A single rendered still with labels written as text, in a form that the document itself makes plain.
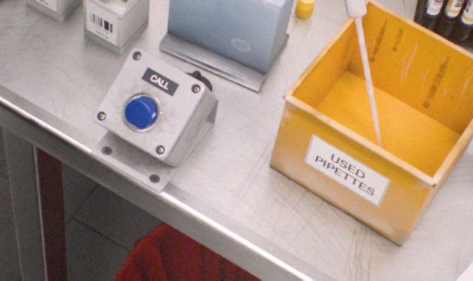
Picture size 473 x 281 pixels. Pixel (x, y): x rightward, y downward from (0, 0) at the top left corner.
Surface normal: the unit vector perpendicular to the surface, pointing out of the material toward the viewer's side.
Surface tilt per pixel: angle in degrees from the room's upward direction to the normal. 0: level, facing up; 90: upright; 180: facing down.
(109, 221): 0
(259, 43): 90
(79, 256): 0
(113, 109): 30
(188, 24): 90
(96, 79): 0
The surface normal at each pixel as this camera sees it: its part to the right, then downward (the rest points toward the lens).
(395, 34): -0.55, 0.65
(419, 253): 0.11, -0.57
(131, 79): -0.16, -0.15
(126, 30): 0.85, 0.48
